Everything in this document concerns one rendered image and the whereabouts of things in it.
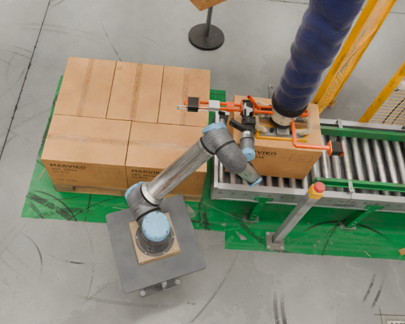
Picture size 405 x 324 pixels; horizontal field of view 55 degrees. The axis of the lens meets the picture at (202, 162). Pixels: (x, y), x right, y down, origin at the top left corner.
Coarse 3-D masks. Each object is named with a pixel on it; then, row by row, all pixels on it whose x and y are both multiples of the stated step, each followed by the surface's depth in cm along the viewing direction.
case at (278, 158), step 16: (240, 96) 274; (304, 112) 272; (304, 128) 266; (320, 128) 267; (256, 144) 256; (272, 144) 257; (288, 144) 258; (320, 144) 261; (256, 160) 272; (272, 160) 270; (288, 160) 269; (304, 160) 268; (288, 176) 289; (304, 176) 288
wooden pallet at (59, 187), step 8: (56, 184) 316; (64, 184) 315; (80, 192) 327; (88, 192) 327; (96, 192) 327; (104, 192) 328; (112, 192) 329; (120, 192) 324; (184, 200) 333; (192, 200) 333; (200, 200) 332
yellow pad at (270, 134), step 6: (264, 126) 261; (270, 126) 261; (258, 132) 258; (270, 132) 258; (258, 138) 257; (264, 138) 257; (270, 138) 257; (276, 138) 257; (282, 138) 258; (288, 138) 258; (300, 138) 259; (306, 138) 259
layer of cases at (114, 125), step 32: (96, 64) 327; (128, 64) 331; (64, 96) 308; (96, 96) 311; (128, 96) 314; (160, 96) 318; (192, 96) 321; (64, 128) 294; (96, 128) 297; (128, 128) 300; (160, 128) 303; (192, 128) 306; (64, 160) 281; (96, 160) 284; (128, 160) 286; (160, 160) 289; (192, 192) 319
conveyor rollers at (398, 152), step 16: (352, 144) 314; (384, 144) 317; (336, 160) 304; (368, 160) 307; (400, 160) 310; (336, 176) 297; (368, 176) 302; (384, 176) 301; (400, 176) 306; (384, 192) 295
